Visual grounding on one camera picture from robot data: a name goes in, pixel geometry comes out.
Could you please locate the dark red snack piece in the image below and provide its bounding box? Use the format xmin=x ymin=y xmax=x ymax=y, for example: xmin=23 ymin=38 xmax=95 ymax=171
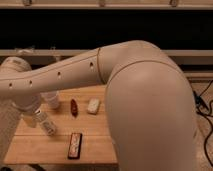
xmin=70 ymin=99 xmax=78 ymax=117

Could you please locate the black floor cable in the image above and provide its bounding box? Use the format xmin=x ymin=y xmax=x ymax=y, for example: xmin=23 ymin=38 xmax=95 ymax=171
xmin=193 ymin=79 xmax=213 ymax=160

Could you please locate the white patterned bottle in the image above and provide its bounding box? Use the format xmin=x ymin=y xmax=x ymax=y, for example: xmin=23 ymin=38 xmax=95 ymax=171
xmin=35 ymin=110 xmax=56 ymax=136

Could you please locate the long wooden bench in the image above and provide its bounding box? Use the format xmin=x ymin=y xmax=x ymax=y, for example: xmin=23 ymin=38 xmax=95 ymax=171
xmin=0 ymin=49 xmax=213 ymax=65

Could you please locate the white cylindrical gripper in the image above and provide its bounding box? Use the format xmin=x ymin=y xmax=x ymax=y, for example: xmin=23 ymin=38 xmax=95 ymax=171
xmin=13 ymin=95 xmax=41 ymax=128

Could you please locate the wooden slatted table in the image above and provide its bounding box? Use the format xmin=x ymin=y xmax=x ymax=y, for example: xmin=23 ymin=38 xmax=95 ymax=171
xmin=4 ymin=86 xmax=117 ymax=164

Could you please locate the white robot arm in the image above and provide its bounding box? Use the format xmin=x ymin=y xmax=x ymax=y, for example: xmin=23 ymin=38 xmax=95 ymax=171
xmin=0 ymin=40 xmax=197 ymax=171

